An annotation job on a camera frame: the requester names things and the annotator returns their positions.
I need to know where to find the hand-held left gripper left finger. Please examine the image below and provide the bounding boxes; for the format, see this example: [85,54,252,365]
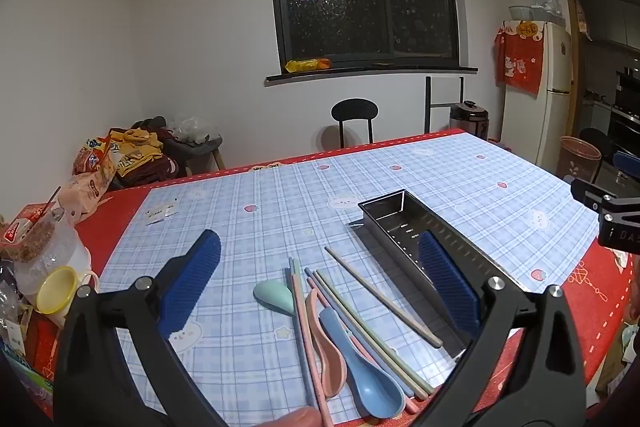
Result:
[52,229,226,427]

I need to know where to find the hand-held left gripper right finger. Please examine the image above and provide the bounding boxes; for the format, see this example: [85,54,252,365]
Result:
[415,231,587,427]

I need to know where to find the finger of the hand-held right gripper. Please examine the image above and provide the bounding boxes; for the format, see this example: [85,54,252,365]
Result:
[570,178,621,212]
[614,151,640,182]

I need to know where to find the beige chopstick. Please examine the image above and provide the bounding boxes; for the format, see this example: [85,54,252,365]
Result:
[324,246,445,349]

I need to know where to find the green spoon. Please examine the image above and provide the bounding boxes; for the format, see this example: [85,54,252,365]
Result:
[252,278,301,320]

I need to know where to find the pale green chopstick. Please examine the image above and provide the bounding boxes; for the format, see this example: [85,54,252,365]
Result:
[314,269,436,395]

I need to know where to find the steel utensil tray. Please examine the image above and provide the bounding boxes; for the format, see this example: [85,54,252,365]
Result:
[357,188,528,355]

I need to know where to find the pink chopstick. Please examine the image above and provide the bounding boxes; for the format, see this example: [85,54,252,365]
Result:
[309,279,420,414]
[292,258,331,414]

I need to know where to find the blue spoon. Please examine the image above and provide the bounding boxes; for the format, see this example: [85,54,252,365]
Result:
[318,307,406,419]

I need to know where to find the pink spoon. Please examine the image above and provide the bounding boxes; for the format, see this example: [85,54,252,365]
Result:
[304,287,348,397]

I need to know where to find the person's left hand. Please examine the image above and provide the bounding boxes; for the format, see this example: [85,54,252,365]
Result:
[264,408,324,427]

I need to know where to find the built-in oven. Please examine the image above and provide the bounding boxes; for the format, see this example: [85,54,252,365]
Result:
[610,66,640,168]

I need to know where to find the black kitchen chair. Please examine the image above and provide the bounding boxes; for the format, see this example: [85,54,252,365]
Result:
[580,127,613,168]

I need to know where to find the brown trash bin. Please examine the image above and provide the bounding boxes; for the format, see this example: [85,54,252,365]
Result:
[558,136,602,182]

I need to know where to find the white paper slip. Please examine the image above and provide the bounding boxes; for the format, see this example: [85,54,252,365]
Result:
[145,202,181,225]

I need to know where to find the white fridge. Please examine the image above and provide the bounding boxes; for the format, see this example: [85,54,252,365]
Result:
[500,21,573,168]

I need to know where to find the blue plaid red-edged tablecloth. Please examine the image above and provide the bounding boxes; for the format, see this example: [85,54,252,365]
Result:
[30,129,636,427]

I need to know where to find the grey chair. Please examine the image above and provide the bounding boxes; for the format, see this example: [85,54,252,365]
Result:
[165,132,226,178]

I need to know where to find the pile of yellow maroon clothes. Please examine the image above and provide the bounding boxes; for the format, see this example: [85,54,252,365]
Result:
[107,127,178,188]

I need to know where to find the pink snack bag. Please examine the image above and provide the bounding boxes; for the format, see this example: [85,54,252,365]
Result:
[57,172,113,228]

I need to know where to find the clear plastic jar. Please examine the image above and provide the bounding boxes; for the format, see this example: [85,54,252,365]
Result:
[12,207,93,308]

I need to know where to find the rice cooker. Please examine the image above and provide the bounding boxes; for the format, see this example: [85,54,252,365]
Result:
[449,101,490,140]

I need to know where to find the clear plastic bag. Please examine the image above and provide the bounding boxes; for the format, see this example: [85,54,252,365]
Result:
[167,116,216,145]

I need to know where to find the red printed cloth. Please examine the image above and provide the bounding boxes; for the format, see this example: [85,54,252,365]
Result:
[495,21,546,98]

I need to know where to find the orange snack bag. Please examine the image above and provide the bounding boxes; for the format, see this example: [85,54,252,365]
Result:
[74,137,118,188]

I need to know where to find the red snack box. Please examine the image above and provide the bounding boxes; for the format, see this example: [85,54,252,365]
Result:
[0,203,57,264]

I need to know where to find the clear bowls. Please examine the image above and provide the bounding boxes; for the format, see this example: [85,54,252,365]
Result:
[509,0,566,25]

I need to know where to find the black metal rack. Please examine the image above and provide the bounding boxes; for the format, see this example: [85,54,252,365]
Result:
[424,76,465,135]

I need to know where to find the clear plastic bottle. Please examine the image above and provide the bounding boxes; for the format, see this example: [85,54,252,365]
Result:
[0,259,36,348]

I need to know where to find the green box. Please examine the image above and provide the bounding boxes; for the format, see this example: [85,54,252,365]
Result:
[0,347,55,408]

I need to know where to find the black round chair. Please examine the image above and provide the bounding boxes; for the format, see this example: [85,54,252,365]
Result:
[331,98,379,148]

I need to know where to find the black windowsill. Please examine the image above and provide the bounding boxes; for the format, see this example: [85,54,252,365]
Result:
[265,66,478,88]

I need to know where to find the yellow snack packet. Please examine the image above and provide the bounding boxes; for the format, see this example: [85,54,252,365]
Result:
[285,58,332,74]

